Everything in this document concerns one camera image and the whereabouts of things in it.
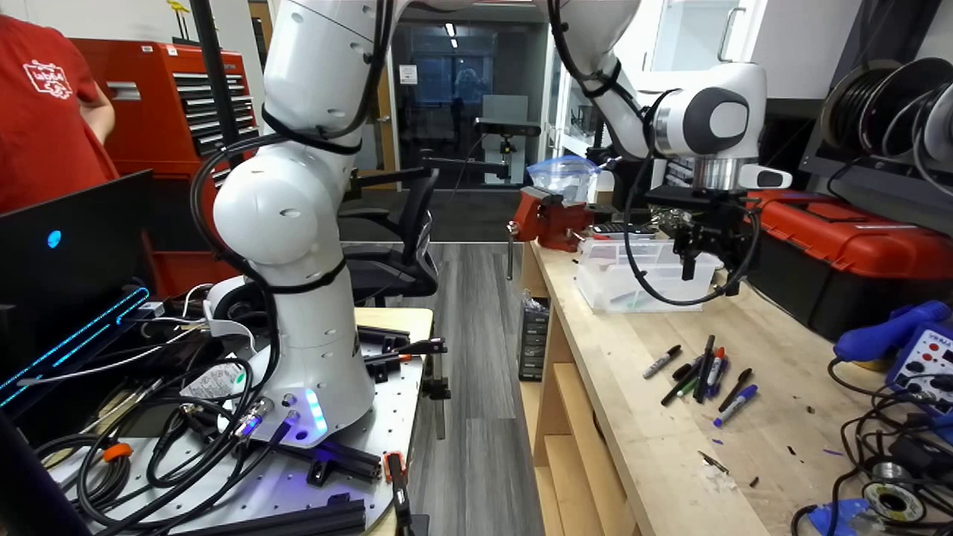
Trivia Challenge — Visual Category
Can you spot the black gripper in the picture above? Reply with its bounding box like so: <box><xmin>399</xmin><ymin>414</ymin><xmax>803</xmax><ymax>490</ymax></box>
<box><xmin>645</xmin><ymin>189</ymin><xmax>755</xmax><ymax>296</ymax></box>

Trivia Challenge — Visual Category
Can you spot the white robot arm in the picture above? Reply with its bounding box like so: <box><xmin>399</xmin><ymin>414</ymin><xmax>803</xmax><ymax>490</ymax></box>
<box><xmin>210</xmin><ymin>0</ymin><xmax>767</xmax><ymax>450</ymax></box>

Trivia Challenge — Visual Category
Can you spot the clear plastic box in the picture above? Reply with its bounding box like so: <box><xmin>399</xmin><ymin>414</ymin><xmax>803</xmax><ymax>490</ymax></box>
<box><xmin>572</xmin><ymin>234</ymin><xmax>722</xmax><ymax>313</ymax></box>

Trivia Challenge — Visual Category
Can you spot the black marker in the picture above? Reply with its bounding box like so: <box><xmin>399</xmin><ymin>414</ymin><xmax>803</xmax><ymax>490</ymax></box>
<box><xmin>642</xmin><ymin>345</ymin><xmax>681</xmax><ymax>381</ymax></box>

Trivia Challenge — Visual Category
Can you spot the red capped marker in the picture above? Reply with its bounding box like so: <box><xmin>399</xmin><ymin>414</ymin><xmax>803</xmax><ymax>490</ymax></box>
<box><xmin>703</xmin><ymin>345</ymin><xmax>727</xmax><ymax>403</ymax></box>

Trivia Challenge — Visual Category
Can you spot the blue capped marker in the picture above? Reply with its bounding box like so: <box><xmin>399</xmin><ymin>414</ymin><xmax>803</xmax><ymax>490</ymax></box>
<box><xmin>713</xmin><ymin>385</ymin><xmax>758</xmax><ymax>429</ymax></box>

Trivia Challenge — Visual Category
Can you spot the red black toolbox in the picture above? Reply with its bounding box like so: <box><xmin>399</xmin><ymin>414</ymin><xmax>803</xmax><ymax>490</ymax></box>
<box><xmin>748</xmin><ymin>192</ymin><xmax>953</xmax><ymax>339</ymax></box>

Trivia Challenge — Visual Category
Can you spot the red bench vise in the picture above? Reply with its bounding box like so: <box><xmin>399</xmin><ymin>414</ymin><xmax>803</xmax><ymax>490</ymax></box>
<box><xmin>506</xmin><ymin>189</ymin><xmax>591</xmax><ymax>254</ymax></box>

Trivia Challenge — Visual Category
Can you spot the blue soldering station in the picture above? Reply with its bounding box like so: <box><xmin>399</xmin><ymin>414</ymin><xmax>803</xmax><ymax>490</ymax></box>
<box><xmin>834</xmin><ymin>301</ymin><xmax>953</xmax><ymax>414</ymax></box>

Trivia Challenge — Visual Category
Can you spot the black office chair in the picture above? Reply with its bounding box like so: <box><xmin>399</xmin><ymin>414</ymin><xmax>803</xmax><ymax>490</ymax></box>
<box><xmin>343</xmin><ymin>168</ymin><xmax>441</xmax><ymax>308</ymax></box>

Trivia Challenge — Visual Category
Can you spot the red tool chest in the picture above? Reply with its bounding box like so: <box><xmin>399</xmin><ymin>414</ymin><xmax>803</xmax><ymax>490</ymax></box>
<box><xmin>78</xmin><ymin>39</ymin><xmax>231</xmax><ymax>298</ymax></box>

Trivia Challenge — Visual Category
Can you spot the person in red shirt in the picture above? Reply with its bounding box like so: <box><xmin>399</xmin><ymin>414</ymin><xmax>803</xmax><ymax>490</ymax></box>
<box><xmin>0</xmin><ymin>16</ymin><xmax>115</xmax><ymax>213</ymax></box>

